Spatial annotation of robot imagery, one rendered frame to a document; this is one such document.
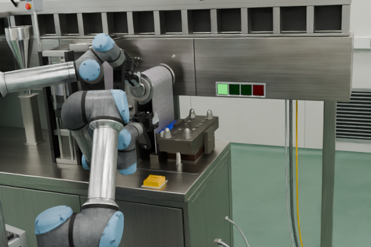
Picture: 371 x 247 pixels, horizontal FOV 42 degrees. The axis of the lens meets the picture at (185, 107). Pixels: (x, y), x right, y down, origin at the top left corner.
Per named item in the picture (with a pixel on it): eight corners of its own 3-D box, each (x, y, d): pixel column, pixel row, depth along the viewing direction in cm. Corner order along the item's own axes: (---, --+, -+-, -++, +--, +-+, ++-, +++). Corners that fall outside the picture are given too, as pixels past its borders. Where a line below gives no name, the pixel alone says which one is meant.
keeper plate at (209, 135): (204, 153, 229) (203, 131, 226) (211, 146, 238) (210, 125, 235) (209, 154, 228) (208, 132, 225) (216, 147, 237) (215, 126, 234)
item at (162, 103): (154, 135, 222) (151, 97, 217) (173, 121, 243) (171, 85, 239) (155, 136, 222) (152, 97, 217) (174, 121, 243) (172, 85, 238)
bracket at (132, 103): (126, 165, 223) (120, 101, 215) (132, 160, 228) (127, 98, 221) (135, 166, 221) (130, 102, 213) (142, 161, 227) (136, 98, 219)
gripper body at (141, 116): (154, 111, 212) (143, 119, 201) (156, 129, 214) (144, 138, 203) (139, 110, 215) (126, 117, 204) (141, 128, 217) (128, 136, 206)
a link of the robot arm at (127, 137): (110, 151, 193) (109, 131, 190) (123, 142, 202) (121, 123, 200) (128, 153, 190) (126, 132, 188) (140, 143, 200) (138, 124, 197)
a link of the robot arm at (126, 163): (112, 169, 203) (110, 145, 201) (138, 168, 203) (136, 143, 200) (109, 176, 196) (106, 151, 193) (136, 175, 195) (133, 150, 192)
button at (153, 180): (143, 186, 198) (143, 180, 198) (150, 179, 205) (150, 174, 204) (158, 188, 196) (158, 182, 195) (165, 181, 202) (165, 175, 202)
